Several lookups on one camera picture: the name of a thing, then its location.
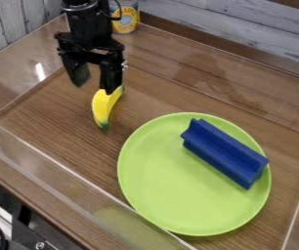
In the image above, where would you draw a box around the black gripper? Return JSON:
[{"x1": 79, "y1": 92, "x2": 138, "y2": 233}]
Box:
[{"x1": 55, "y1": 32, "x2": 127, "y2": 95}]

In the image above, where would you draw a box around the yellow toy banana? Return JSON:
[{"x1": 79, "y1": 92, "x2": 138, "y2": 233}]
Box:
[{"x1": 91, "y1": 86, "x2": 126, "y2": 130}]

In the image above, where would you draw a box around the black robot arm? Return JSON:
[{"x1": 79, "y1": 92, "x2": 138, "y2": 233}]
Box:
[{"x1": 55, "y1": 0, "x2": 126, "y2": 95}]

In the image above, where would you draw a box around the green round plate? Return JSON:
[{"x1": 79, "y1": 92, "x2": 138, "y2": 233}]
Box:
[{"x1": 118, "y1": 112, "x2": 271, "y2": 236}]

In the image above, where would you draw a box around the blue foam block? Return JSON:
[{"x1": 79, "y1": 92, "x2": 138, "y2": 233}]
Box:
[{"x1": 181, "y1": 119, "x2": 270, "y2": 189}]

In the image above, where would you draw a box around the black metal bracket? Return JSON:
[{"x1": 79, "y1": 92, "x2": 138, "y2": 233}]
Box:
[{"x1": 12, "y1": 222, "x2": 83, "y2": 250}]

